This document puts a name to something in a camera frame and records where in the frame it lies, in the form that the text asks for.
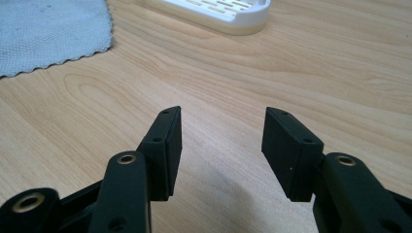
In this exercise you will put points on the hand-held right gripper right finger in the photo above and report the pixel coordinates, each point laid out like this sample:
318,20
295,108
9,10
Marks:
291,155

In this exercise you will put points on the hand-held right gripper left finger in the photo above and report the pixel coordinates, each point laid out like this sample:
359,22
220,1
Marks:
162,155

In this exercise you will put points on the white slotted soap dish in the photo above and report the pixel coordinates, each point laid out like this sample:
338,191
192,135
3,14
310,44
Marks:
223,13

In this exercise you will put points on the grey cloth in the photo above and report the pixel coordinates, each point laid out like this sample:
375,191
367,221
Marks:
48,32

